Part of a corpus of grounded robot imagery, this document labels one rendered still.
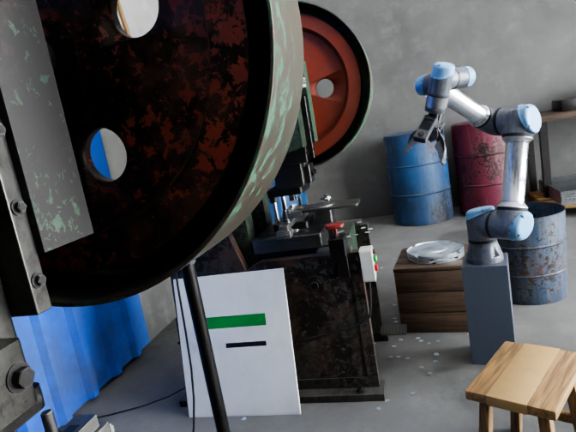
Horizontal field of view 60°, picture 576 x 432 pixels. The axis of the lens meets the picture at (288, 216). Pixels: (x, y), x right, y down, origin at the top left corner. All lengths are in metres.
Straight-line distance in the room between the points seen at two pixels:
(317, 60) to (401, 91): 2.96
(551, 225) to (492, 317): 0.77
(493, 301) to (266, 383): 1.01
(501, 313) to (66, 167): 1.92
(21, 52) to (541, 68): 5.25
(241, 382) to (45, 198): 1.66
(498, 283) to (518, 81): 3.58
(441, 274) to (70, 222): 2.11
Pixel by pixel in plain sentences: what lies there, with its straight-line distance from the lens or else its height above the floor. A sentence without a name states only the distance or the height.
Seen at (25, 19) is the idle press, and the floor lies 1.34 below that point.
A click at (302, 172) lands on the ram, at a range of 2.17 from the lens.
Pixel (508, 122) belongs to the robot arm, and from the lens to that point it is 2.19.
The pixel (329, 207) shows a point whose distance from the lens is 2.18.
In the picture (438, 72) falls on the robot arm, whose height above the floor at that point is 1.24.
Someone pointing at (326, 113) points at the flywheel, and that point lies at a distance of 2.58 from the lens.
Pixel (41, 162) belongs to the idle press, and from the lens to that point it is 0.69.
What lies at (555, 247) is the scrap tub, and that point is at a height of 0.30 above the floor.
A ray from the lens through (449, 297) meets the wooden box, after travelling 2.63.
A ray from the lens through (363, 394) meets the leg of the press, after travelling 2.20.
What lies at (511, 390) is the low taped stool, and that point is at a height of 0.33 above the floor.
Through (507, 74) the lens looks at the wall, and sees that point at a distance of 5.58.
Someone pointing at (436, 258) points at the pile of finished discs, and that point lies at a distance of 2.62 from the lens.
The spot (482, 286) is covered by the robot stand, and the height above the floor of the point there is 0.36.
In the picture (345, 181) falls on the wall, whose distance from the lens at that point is 5.58.
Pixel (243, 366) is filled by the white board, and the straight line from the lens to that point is 2.20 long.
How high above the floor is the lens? 1.16
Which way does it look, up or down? 10 degrees down
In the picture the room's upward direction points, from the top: 10 degrees counter-clockwise
